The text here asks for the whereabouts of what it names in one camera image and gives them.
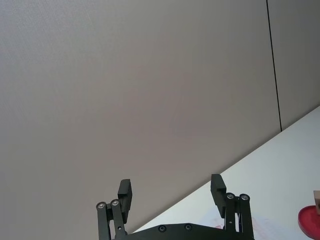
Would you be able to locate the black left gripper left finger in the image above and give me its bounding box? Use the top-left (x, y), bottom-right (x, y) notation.
top-left (95, 178), bottom-right (134, 240)

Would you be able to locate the brown cardboard piece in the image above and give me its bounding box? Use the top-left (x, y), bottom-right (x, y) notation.
top-left (313, 190), bottom-right (320, 216)

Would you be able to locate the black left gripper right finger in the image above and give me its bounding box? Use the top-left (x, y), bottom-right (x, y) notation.
top-left (210, 174), bottom-right (256, 240)

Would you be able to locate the round red cup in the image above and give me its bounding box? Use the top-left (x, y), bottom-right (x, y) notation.
top-left (297, 204), bottom-right (320, 238)

